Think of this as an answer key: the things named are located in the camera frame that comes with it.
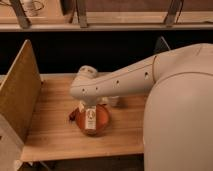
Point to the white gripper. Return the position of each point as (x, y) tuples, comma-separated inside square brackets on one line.
[(112, 101)]

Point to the small white labelled bottle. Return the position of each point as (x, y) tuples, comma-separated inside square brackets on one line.
[(90, 118)]

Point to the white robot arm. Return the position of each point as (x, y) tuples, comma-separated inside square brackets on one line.
[(144, 75)]

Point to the orange round bowl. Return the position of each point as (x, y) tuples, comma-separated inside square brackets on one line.
[(102, 120)]

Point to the left wooden side panel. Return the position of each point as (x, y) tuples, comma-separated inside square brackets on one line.
[(18, 93)]

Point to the right dark side panel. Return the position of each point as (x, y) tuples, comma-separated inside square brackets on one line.
[(161, 45)]

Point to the left grey shelf bracket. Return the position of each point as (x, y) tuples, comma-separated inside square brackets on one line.
[(23, 21)]

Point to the grey shelf bracket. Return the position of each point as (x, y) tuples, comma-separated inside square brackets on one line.
[(173, 13), (81, 13), (23, 21)]

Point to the middle grey shelf bracket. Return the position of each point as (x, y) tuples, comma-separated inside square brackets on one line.
[(81, 13)]

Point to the right grey shelf bracket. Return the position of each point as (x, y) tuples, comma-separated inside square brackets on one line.
[(173, 13)]

